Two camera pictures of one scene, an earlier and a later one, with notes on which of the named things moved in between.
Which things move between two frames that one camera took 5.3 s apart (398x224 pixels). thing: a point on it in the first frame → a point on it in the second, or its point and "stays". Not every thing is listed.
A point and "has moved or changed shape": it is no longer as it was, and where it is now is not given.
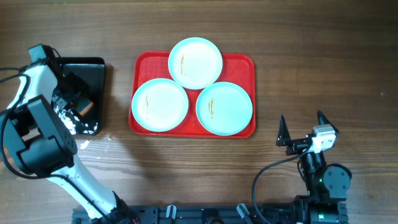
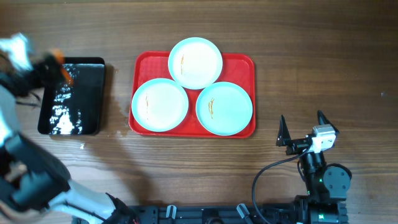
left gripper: (73, 94) → (50, 68)
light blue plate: (160, 104) stays
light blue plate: (224, 108) stays
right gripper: (299, 144) stays
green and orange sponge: (84, 106) has moved or changed shape
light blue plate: (195, 63) stays
